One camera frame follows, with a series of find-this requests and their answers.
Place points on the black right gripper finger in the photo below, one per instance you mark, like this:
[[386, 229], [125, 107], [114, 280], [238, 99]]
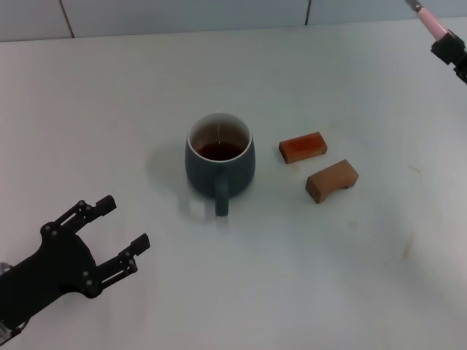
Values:
[[458, 43], [444, 53]]

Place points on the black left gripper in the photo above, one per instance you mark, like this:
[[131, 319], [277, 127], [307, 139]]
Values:
[[54, 266]]

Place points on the dark grey ceramic cup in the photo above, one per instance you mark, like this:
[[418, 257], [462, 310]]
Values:
[[208, 178]]

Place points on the dark brown tea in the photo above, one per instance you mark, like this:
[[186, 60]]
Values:
[[219, 151]]

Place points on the reddish flat wooden block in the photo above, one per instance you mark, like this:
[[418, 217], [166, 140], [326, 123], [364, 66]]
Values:
[[303, 147]]

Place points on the light arched wooden block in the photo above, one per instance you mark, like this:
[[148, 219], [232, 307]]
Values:
[[328, 180]]

